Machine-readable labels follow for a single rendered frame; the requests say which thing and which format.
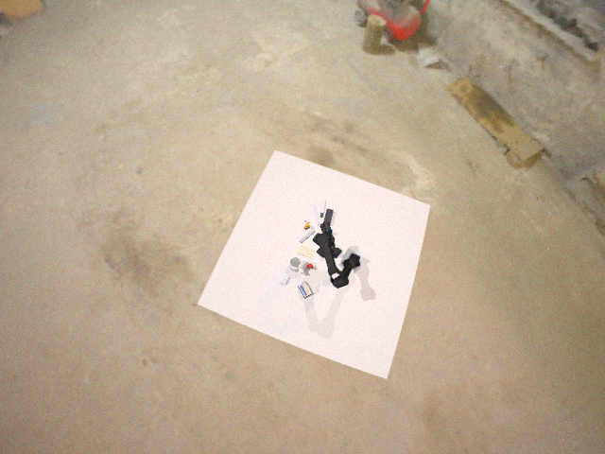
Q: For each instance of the grey mug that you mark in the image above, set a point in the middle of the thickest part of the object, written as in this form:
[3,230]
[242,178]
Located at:
[295,264]

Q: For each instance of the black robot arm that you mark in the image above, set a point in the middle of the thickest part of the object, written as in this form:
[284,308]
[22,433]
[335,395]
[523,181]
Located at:
[326,241]

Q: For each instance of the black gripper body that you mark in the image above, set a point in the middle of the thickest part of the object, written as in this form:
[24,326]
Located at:
[336,251]

